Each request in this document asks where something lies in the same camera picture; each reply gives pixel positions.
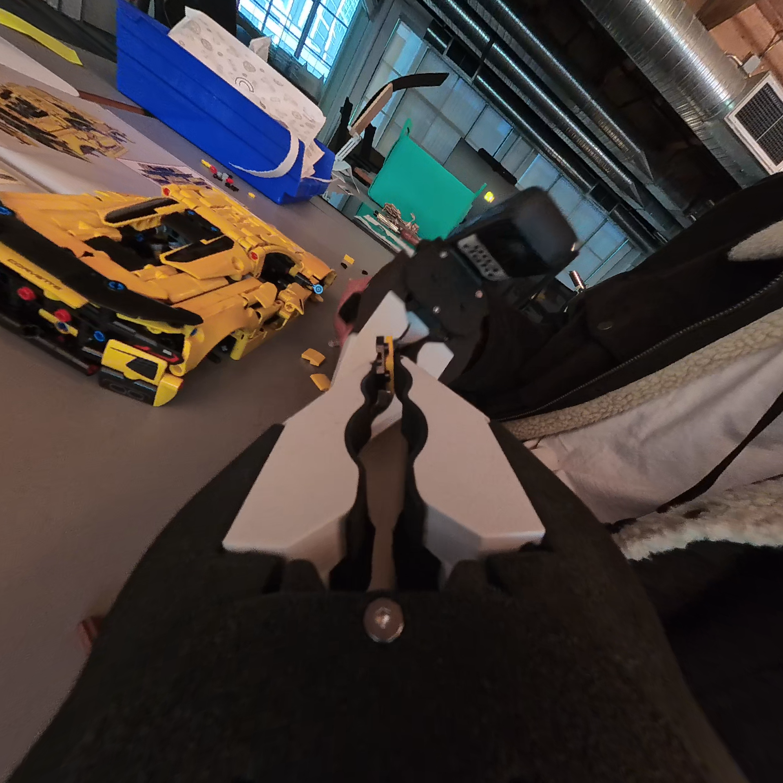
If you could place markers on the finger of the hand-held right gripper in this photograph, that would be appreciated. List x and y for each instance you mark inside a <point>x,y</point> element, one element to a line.
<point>437,358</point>
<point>376,324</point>

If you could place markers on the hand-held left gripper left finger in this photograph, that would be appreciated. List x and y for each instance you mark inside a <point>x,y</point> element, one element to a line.
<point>293,489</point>

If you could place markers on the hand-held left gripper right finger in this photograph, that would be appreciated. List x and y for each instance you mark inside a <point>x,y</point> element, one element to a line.
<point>477,489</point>

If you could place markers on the yellow printed tile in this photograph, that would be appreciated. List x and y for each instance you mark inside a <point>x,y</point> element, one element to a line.
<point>389,361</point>

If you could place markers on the yellow curved slope piece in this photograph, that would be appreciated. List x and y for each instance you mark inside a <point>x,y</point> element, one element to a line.
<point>320,382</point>
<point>313,356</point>

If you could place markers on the black panel desk lamp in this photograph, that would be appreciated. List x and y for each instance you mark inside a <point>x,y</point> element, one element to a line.
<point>391,98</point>

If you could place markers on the grey desk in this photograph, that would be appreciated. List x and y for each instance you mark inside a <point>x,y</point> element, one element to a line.
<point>92,489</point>

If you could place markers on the person's right hand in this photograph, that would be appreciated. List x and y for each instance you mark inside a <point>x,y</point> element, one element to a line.
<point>348,303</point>

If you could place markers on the brown wooden model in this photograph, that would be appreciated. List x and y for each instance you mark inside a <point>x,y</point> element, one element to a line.
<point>397,217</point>

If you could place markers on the teal board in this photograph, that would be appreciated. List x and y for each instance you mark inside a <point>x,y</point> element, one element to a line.
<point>422,183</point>

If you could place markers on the small loose red black pieces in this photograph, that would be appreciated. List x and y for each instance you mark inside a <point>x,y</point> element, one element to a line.
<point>220,174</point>

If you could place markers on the yellow toy brick car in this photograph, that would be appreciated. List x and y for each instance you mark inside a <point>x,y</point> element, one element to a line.
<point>153,275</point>

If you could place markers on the white patterned paper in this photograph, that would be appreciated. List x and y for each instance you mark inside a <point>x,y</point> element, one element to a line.
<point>257,73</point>

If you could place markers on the blue plastic bin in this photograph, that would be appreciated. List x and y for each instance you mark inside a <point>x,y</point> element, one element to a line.
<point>183,104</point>

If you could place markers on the window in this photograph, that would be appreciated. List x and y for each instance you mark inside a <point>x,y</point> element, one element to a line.
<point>293,24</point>

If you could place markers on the white vent grille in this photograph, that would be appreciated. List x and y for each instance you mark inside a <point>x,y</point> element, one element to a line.
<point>758,122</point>

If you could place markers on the instruction booklet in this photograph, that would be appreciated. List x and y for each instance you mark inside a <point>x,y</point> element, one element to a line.
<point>61,122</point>

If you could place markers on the yellow paper strip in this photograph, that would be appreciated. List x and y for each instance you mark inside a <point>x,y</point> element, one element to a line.
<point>36,33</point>

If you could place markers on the silver ventilation duct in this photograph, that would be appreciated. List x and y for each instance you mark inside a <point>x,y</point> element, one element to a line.
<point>660,61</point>

